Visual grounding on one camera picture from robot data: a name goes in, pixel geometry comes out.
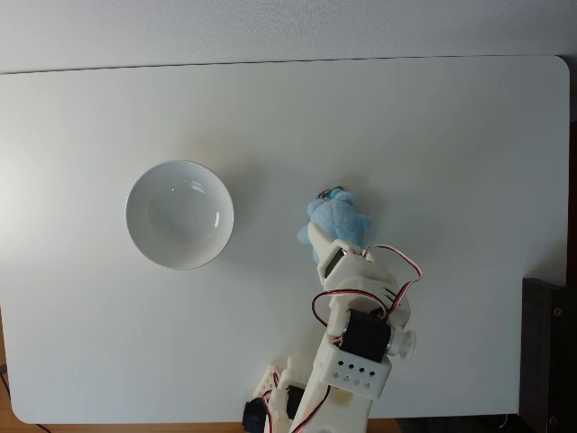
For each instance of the skyblue plush doll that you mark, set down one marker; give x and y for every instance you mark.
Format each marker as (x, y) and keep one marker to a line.
(342, 221)

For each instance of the white ceramic bowl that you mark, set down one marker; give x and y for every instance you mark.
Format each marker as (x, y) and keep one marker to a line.
(180, 216)

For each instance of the dark wooden cabinet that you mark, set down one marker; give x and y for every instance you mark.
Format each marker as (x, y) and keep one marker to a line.
(550, 352)

